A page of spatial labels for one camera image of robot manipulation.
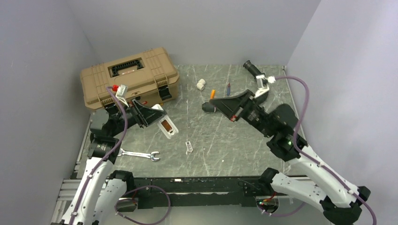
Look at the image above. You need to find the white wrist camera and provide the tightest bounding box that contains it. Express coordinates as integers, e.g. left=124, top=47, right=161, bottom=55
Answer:
left=112, top=84, right=129, bottom=106
left=255, top=74, right=276, bottom=99

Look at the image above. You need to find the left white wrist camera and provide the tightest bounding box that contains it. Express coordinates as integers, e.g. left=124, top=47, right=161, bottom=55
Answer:
left=112, top=84, right=129, bottom=106

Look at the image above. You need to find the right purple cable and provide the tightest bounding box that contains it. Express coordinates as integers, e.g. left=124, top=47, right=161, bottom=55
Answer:
left=270, top=75, right=377, bottom=225

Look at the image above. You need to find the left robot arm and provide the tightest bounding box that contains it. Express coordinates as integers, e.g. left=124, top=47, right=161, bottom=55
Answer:
left=59, top=100, right=167, bottom=225

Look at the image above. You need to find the black corrugated hose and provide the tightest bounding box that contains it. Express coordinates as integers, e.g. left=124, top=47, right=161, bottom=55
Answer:
left=201, top=60, right=269, bottom=114

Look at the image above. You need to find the tan plastic toolbox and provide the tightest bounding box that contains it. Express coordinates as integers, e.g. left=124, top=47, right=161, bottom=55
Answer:
left=80, top=47, right=180, bottom=110

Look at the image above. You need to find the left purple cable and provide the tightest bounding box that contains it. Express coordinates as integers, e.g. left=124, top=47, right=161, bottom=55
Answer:
left=67, top=86, right=129, bottom=225

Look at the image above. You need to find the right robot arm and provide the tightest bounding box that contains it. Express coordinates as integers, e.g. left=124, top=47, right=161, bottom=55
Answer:
left=209, top=90, right=370, bottom=225

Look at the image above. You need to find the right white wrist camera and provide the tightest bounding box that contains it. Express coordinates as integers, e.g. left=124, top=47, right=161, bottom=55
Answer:
left=255, top=74, right=276, bottom=99

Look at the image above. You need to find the silver open-end wrench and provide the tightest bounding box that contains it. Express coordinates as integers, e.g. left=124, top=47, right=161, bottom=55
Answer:
left=117, top=148, right=160, bottom=162

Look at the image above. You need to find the purple cable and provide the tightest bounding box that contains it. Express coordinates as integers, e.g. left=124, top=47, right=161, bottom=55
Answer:
left=270, top=75, right=377, bottom=225
left=67, top=86, right=129, bottom=225

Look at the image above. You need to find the orange battery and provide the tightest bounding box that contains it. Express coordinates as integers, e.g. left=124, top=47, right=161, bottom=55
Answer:
left=210, top=90, right=216, bottom=99

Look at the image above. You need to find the white remote control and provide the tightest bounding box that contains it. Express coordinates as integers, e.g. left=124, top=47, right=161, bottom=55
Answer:
left=152, top=104, right=179, bottom=139

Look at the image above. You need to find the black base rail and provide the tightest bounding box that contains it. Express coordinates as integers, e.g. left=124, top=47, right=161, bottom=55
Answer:
left=104, top=175, right=288, bottom=209

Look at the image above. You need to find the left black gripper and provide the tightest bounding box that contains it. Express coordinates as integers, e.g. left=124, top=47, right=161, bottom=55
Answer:
left=110, top=98, right=167, bottom=136

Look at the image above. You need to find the white pipe fitting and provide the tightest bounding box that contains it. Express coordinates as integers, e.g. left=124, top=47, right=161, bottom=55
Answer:
left=196, top=79, right=206, bottom=91

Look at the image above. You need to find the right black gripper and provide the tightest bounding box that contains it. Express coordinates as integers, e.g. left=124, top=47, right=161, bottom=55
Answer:
left=208, top=89, right=275, bottom=137

